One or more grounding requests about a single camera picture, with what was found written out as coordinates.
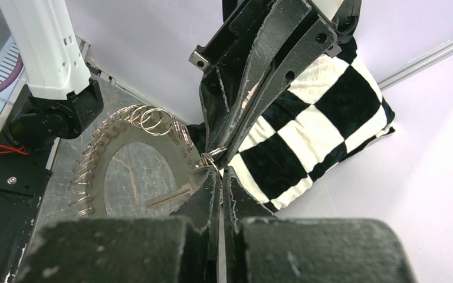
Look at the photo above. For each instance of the black white checkered pillow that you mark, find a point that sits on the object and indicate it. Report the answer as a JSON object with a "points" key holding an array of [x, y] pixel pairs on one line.
{"points": [[330, 112]]}

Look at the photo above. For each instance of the silver key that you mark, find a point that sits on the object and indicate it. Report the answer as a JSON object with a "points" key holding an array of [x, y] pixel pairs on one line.
{"points": [[185, 192]]}

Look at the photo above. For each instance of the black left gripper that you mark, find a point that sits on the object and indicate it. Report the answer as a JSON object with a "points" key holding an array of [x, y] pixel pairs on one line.
{"points": [[261, 47]]}

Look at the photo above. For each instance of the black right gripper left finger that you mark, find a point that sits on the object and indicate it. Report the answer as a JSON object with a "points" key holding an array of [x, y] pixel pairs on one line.
{"points": [[181, 247]]}

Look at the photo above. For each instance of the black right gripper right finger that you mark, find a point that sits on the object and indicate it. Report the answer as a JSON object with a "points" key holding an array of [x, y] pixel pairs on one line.
{"points": [[260, 247]]}

